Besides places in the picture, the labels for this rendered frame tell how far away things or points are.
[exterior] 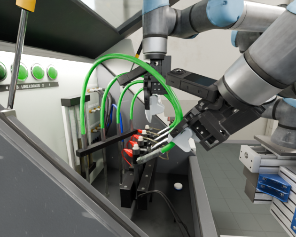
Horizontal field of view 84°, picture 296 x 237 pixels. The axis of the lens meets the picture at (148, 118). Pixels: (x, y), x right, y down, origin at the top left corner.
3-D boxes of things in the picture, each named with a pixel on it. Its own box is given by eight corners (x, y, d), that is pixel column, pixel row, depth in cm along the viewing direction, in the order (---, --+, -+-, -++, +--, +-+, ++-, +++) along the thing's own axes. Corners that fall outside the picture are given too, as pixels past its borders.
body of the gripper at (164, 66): (169, 96, 49) (171, 53, 46) (141, 96, 50) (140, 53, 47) (170, 94, 56) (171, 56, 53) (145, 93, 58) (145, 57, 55)
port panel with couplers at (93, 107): (96, 142, 82) (90, 77, 74) (89, 141, 82) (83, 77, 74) (106, 133, 94) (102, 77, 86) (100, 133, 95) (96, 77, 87)
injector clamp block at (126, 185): (147, 226, 61) (147, 191, 57) (121, 222, 63) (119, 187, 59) (157, 174, 93) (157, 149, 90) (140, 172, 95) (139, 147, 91)
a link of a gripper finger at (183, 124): (169, 141, 36) (195, 118, 30) (165, 136, 36) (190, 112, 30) (181, 132, 39) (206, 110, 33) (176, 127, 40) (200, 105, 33)
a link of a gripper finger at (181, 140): (174, 162, 39) (199, 145, 33) (158, 143, 41) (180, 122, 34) (181, 156, 42) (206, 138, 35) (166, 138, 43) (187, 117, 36)
